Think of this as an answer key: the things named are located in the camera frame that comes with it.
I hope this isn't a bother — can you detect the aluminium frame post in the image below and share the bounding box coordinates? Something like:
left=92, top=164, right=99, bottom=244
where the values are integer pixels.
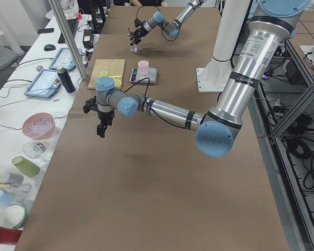
left=48, top=0, right=87, bottom=80

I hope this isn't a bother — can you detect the black computer mouse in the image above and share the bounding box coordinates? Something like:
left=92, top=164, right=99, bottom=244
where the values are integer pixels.
left=43, top=44, right=56, bottom=51

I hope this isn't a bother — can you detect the yellow plastic knife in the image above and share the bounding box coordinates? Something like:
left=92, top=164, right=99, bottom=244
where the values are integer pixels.
left=103, top=75, right=122, bottom=79

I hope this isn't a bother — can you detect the green cup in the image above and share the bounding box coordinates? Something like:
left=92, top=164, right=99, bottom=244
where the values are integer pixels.
left=12, top=156, right=40, bottom=178

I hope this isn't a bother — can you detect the lemon slice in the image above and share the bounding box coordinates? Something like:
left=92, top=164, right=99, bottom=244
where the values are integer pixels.
left=114, top=79, right=122, bottom=88
left=99, top=71, right=109, bottom=77

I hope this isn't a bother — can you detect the wine glass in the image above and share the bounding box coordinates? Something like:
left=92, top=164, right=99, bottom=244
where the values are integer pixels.
left=22, top=142, right=51, bottom=168

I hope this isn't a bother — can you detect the pink bowl with ice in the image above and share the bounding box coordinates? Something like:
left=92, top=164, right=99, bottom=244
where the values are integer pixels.
left=22, top=112, right=55, bottom=140

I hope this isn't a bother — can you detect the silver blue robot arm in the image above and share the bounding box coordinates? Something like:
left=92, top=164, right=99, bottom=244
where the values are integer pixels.
left=93, top=1, right=309, bottom=157
left=127, top=0, right=206, bottom=46

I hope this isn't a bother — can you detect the bamboo cutting board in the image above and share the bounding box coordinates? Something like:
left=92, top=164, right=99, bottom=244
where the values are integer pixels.
left=87, top=59, right=126, bottom=89

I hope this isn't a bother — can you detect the glass sauce bottle metal spout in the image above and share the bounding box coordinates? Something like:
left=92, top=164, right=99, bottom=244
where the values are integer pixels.
left=126, top=28, right=140, bottom=53

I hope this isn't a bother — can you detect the black water bottle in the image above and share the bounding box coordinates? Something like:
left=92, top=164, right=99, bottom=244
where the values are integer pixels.
left=57, top=66, right=75, bottom=93

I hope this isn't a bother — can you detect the pink plastic cup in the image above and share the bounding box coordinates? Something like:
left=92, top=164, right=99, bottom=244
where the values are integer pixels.
left=138, top=60, right=149, bottom=75

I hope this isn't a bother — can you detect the black phone on desk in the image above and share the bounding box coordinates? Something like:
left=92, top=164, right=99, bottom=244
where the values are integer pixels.
left=37, top=28, right=54, bottom=34

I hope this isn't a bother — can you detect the teach pendant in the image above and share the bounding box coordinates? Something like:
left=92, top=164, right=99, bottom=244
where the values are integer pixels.
left=24, top=69, right=61, bottom=99
left=49, top=48, right=75, bottom=71

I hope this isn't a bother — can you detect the white green rim bowl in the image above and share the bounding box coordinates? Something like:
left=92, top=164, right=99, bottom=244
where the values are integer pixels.
left=0, top=203, right=28, bottom=229

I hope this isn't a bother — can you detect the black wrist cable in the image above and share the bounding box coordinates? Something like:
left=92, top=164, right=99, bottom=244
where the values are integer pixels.
left=121, top=77, right=150, bottom=105

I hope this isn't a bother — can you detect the teach pendant near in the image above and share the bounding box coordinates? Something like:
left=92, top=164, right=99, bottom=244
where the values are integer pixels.
left=24, top=69, right=61, bottom=99

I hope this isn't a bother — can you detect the teach pendant far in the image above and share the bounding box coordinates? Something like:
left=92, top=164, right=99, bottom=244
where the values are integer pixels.
left=49, top=48, right=75, bottom=71

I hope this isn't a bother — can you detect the beige round puck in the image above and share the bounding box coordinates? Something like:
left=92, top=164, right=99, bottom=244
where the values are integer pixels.
left=36, top=65, right=43, bottom=72

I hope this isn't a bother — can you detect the light blue cup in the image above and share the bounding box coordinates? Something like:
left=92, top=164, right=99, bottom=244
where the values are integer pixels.
left=0, top=189, right=15, bottom=209

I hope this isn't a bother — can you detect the silver kitchen scale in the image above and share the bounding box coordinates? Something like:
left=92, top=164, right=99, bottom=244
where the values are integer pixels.
left=129, top=68, right=158, bottom=84

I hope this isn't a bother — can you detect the black keyboard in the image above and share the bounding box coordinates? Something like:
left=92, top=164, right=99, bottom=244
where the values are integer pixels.
left=58, top=18, right=80, bottom=44

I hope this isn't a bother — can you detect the red cylinder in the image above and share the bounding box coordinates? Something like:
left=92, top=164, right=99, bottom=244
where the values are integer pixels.
left=0, top=226, right=22, bottom=245

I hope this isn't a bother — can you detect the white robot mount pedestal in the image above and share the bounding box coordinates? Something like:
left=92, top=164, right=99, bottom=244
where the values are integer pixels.
left=197, top=0, right=252, bottom=92

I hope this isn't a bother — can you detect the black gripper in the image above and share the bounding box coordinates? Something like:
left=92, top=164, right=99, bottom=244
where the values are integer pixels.
left=128, top=26, right=148, bottom=45
left=96, top=111, right=115, bottom=138

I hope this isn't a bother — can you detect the grey cup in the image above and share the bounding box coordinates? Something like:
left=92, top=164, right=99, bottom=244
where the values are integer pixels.
left=0, top=172, right=24, bottom=187

